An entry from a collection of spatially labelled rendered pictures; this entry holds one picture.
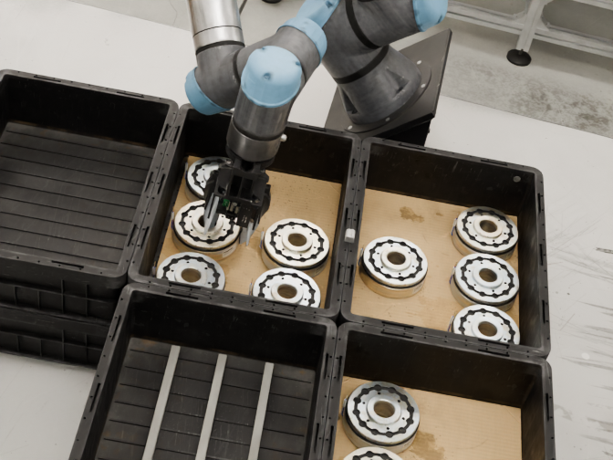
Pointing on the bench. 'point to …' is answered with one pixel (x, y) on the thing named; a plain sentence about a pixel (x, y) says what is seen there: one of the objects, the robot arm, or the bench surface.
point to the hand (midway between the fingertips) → (227, 229)
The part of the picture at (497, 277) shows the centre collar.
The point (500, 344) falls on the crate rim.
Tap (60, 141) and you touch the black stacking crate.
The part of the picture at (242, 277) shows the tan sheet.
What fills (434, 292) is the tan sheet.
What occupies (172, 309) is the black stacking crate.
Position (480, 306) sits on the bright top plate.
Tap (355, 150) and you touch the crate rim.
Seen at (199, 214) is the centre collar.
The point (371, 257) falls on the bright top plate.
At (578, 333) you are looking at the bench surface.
